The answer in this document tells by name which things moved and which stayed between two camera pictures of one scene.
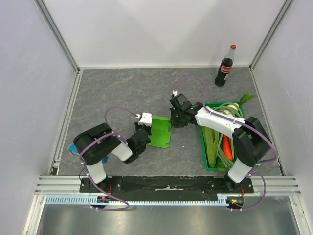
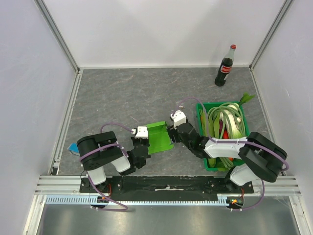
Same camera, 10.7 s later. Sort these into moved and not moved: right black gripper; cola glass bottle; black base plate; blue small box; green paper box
Moved: green paper box; right black gripper
Not moved: cola glass bottle; blue small box; black base plate
